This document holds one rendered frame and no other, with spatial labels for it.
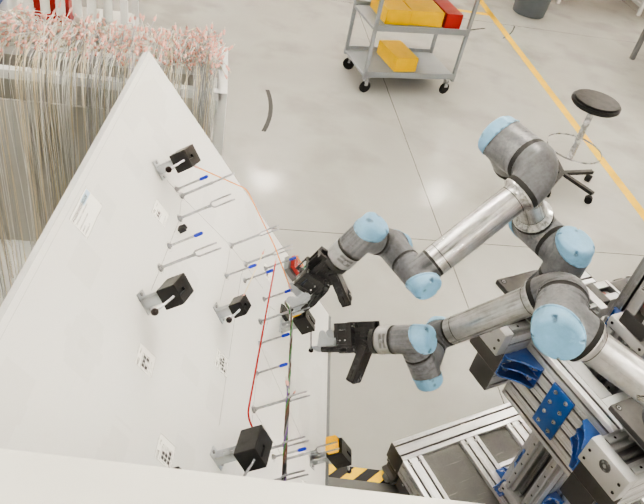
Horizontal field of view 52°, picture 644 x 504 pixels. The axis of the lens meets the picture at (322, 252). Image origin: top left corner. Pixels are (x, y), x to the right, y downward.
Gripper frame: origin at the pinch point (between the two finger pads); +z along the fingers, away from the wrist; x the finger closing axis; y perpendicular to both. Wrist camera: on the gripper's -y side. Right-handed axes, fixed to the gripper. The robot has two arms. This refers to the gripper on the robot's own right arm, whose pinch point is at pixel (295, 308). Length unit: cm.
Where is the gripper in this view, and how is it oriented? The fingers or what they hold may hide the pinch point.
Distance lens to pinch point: 177.0
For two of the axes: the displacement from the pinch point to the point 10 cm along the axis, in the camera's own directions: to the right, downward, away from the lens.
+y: -7.8, -5.2, -3.5
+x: -0.4, 6.0, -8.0
